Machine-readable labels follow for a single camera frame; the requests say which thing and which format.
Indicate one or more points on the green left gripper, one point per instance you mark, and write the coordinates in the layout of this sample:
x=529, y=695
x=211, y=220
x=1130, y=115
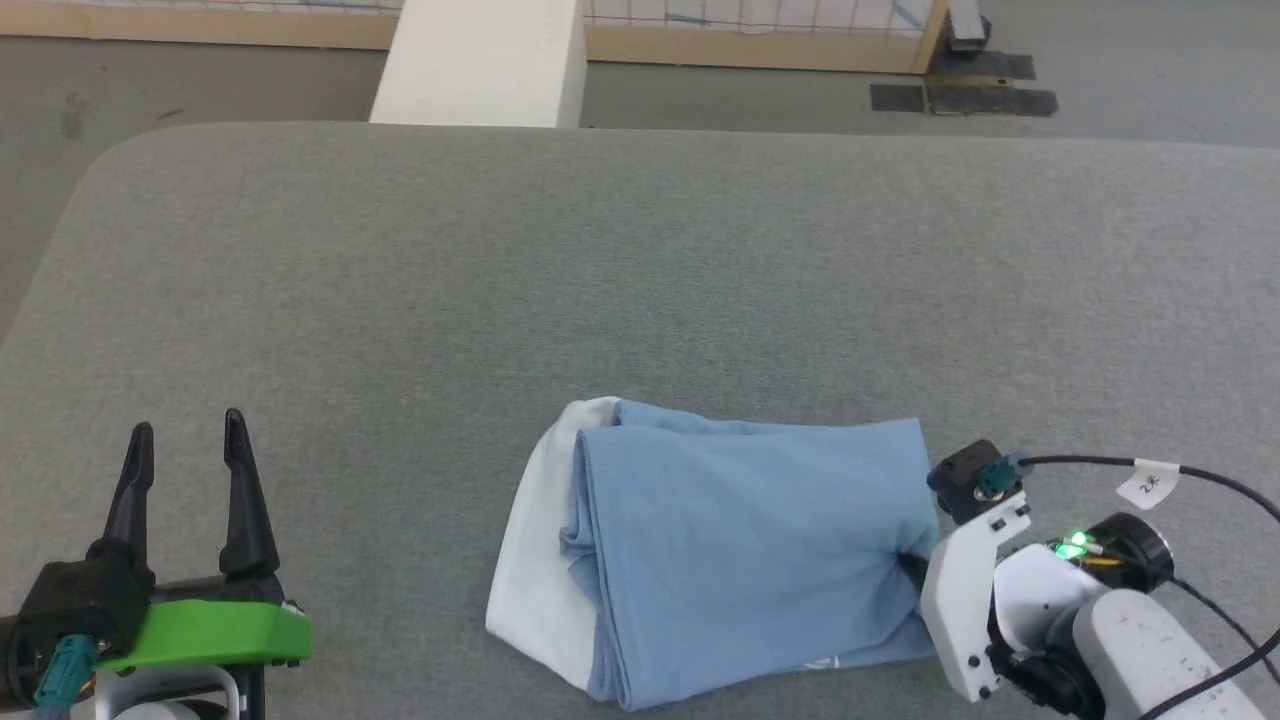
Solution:
x=210, y=632

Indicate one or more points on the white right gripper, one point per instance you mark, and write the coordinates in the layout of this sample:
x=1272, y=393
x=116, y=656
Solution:
x=960, y=600

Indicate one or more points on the light blue white-collared shirt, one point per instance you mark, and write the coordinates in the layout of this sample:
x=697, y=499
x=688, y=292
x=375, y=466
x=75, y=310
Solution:
x=740, y=560

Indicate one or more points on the small black floor tape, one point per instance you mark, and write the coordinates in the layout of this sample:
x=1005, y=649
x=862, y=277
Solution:
x=897, y=98

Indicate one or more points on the long black floor tape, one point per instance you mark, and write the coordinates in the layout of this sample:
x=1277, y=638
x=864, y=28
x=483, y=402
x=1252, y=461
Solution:
x=990, y=101

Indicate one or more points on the black floor tape strip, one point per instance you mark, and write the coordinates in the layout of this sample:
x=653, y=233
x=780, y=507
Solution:
x=985, y=65

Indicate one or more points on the white rectangular box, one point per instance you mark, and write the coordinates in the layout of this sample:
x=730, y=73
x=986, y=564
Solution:
x=480, y=65

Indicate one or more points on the grey metal stand foot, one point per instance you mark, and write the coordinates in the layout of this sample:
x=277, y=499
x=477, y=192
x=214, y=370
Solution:
x=968, y=25

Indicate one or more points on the lemon print partition screen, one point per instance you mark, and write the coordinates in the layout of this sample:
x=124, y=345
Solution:
x=650, y=35

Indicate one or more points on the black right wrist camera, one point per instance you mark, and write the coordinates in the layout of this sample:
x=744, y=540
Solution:
x=972, y=482

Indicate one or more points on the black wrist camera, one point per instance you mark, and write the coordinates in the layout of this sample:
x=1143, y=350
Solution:
x=75, y=605
x=972, y=482

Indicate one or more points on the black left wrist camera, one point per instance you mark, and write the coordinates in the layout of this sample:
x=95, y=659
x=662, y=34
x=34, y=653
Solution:
x=75, y=605

